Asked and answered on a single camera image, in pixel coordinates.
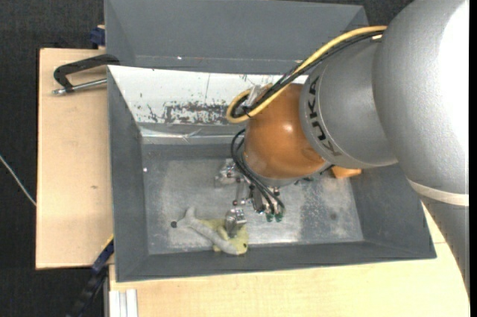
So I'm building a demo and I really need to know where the grey metal bin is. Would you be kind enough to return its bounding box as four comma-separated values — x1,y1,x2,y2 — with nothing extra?
103,0,437,283

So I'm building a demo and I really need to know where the orange block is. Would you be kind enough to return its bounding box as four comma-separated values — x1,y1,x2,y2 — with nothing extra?
330,166,363,181

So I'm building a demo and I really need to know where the pale brown flat board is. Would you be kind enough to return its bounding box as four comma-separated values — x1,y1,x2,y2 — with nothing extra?
35,47,115,270

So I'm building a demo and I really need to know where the grey and yellow-green toy fish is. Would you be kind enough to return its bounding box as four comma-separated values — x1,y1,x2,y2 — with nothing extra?
170,206,250,257

